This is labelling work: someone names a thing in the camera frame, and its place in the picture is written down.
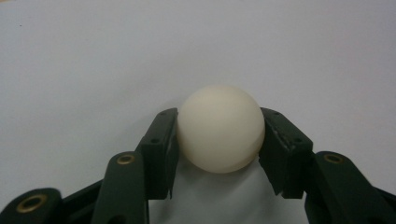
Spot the white table sheet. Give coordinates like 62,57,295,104
0,0,396,224

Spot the plain white table tennis ball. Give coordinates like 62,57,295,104
176,85,266,175

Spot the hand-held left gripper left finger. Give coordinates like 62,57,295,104
134,107,180,201

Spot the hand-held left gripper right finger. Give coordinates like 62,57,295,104
258,106,315,200

